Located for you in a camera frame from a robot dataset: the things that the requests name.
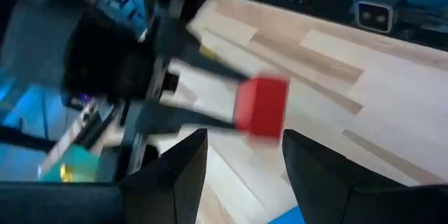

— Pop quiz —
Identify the blue wooden block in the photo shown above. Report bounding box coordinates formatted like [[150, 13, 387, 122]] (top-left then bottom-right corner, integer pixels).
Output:
[[268, 205, 306, 224]]

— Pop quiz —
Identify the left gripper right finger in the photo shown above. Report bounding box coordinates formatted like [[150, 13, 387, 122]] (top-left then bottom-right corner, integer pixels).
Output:
[[281, 129, 448, 224]]

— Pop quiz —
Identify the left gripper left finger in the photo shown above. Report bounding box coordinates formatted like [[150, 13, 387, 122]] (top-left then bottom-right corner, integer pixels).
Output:
[[118, 128, 209, 224]]

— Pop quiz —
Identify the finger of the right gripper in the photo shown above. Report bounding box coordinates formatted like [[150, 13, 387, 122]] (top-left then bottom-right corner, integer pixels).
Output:
[[157, 17, 253, 82], [136, 101, 239, 134]]

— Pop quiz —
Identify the teal translucent plastic bin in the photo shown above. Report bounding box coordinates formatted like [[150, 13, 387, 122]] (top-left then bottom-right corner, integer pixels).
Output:
[[38, 145, 103, 183]]

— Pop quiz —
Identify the yellow wooden block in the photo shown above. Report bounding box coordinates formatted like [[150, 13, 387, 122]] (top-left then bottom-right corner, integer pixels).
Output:
[[59, 163, 74, 183]]

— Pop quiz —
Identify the small grey depth camera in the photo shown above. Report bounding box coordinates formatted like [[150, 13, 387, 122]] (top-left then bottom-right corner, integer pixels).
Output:
[[354, 0, 407, 34]]

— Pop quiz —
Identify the red wooden block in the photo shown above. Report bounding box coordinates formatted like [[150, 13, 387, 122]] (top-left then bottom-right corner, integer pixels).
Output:
[[233, 75, 290, 141]]

